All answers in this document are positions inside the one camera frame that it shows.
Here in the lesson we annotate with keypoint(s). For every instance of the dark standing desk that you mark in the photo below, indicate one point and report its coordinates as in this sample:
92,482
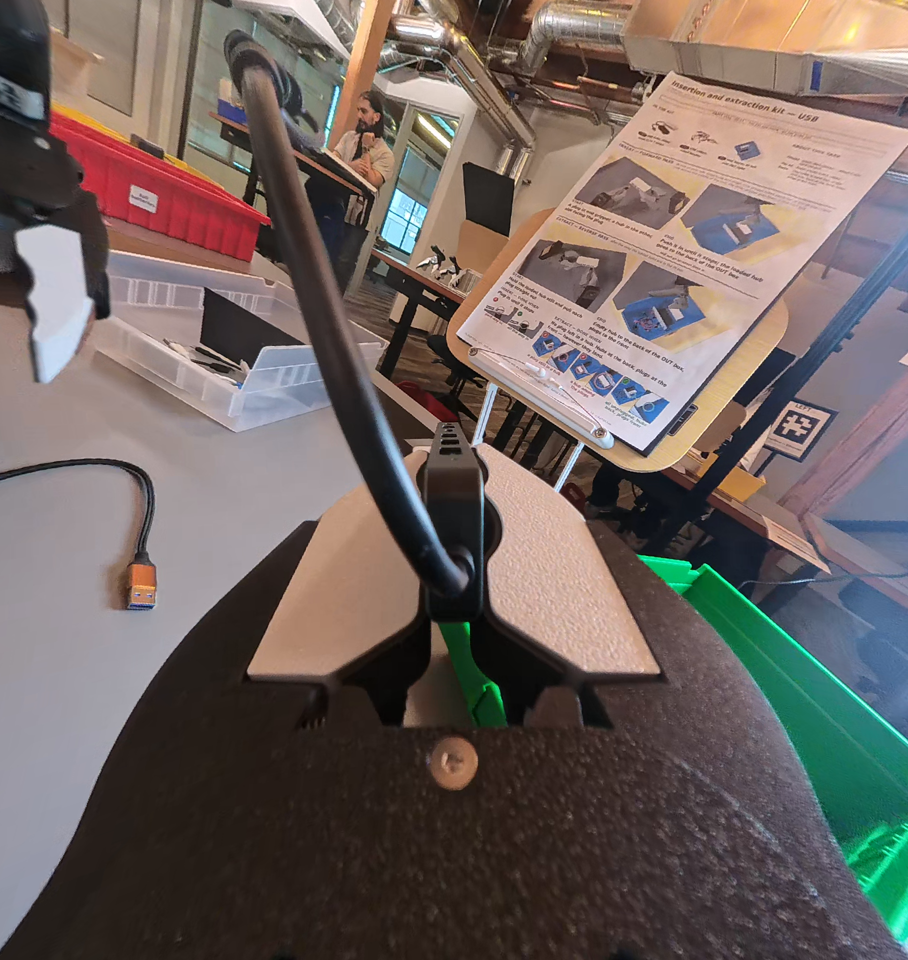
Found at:
349,184

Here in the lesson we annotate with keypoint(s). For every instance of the white clip bar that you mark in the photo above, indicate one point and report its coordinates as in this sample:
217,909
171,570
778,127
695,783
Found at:
529,394

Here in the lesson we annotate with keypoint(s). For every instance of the printed instruction poster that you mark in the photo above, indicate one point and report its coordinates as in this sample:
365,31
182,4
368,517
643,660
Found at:
724,225

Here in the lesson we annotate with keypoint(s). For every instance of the wooden easel board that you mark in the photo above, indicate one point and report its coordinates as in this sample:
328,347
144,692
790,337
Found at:
724,409

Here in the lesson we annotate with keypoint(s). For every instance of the round silver ventilation duct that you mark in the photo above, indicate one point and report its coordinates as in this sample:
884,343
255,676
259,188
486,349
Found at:
574,30

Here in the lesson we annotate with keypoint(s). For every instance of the wooden table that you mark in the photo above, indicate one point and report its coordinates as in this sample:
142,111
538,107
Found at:
413,274

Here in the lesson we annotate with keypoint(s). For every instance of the green plastic bin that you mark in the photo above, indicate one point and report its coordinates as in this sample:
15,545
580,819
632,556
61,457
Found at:
799,712

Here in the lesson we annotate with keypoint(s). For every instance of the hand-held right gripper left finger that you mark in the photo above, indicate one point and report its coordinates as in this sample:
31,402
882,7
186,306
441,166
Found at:
326,600

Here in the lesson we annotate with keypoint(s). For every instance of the black white marker sign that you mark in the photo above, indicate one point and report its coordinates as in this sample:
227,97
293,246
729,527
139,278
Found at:
799,431

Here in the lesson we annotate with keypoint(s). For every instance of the black office chair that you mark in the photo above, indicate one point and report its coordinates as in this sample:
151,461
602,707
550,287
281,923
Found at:
450,360

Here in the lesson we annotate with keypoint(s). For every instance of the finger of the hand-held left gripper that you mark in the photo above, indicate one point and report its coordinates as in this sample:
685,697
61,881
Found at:
56,300

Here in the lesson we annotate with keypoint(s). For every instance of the black stand pole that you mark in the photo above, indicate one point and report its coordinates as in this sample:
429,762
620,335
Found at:
799,367

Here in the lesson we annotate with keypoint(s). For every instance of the rectangular metal duct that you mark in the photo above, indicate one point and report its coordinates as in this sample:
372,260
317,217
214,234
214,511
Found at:
761,52

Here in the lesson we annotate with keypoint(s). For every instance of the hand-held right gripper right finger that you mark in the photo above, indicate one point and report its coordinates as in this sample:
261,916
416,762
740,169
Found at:
559,585

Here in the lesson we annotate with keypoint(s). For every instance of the clear plastic organizer box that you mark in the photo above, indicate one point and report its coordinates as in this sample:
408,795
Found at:
274,390

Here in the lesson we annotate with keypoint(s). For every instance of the red plastic bin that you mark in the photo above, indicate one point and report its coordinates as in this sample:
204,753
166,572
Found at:
184,210

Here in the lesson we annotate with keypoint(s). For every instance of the black usb hub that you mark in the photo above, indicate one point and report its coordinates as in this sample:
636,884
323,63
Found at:
454,510

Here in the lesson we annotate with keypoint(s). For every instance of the black divider panel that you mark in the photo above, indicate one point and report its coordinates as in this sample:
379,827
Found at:
236,330

